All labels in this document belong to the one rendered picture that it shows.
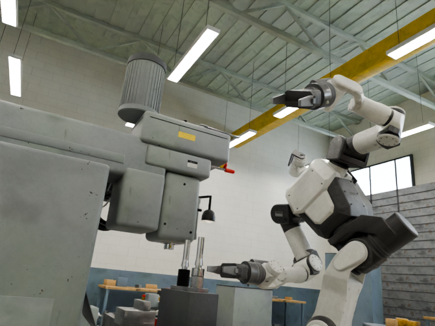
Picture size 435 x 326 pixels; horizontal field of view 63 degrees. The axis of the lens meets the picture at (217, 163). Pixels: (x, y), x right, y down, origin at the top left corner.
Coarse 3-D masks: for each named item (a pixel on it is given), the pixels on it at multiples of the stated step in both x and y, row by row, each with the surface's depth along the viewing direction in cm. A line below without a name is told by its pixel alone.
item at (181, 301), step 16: (176, 288) 132; (192, 288) 124; (160, 304) 134; (176, 304) 125; (192, 304) 119; (208, 304) 123; (160, 320) 131; (176, 320) 122; (192, 320) 118; (208, 320) 121
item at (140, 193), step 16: (128, 176) 155; (144, 176) 159; (160, 176) 162; (112, 192) 171; (128, 192) 154; (144, 192) 157; (160, 192) 160; (112, 208) 162; (128, 208) 152; (144, 208) 155; (160, 208) 159; (112, 224) 155; (128, 224) 151; (144, 224) 154
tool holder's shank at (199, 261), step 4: (200, 240) 132; (204, 240) 133; (200, 244) 132; (200, 248) 131; (200, 252) 131; (196, 256) 131; (200, 256) 130; (196, 260) 130; (200, 260) 130; (196, 264) 129; (200, 264) 129
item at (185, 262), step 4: (184, 240) 141; (188, 240) 140; (184, 244) 140; (188, 244) 140; (184, 248) 139; (188, 248) 139; (184, 252) 139; (188, 252) 139; (184, 256) 138; (188, 256) 139; (184, 260) 138; (184, 264) 137; (188, 264) 138; (184, 268) 137
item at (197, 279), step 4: (192, 272) 128; (196, 272) 127; (200, 272) 128; (204, 272) 129; (192, 276) 128; (196, 276) 127; (200, 276) 127; (192, 280) 127; (196, 280) 127; (200, 280) 127; (192, 284) 127; (196, 284) 126; (200, 284) 127
